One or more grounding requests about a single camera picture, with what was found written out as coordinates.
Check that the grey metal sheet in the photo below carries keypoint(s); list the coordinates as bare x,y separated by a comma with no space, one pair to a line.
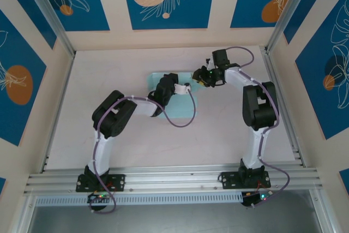
174,219

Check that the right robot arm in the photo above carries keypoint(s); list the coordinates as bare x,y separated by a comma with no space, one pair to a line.
259,107

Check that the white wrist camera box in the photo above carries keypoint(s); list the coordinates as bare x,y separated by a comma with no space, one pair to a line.
210,64
181,88

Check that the wide aluminium mounting rail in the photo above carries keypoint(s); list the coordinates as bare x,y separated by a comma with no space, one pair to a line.
174,177

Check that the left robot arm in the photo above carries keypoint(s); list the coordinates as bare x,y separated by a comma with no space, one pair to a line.
114,113

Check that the light blue paper box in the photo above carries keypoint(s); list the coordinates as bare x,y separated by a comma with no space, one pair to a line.
180,107

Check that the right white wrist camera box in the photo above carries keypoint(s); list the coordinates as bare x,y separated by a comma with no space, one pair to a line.
210,64

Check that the aluminium side rail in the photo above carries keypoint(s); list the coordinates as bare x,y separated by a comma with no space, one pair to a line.
65,85
272,66

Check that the blue floral wall panel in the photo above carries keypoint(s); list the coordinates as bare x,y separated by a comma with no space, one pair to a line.
191,12
313,94
313,12
16,118
81,17
245,3
32,20

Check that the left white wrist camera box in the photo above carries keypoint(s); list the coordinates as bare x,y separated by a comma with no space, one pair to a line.
181,88

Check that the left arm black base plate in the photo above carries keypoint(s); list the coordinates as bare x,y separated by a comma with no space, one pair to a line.
120,182

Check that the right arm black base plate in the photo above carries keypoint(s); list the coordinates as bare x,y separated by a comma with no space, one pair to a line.
229,179

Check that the aluminium frame post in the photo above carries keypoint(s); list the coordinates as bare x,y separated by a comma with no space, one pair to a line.
50,12
290,12

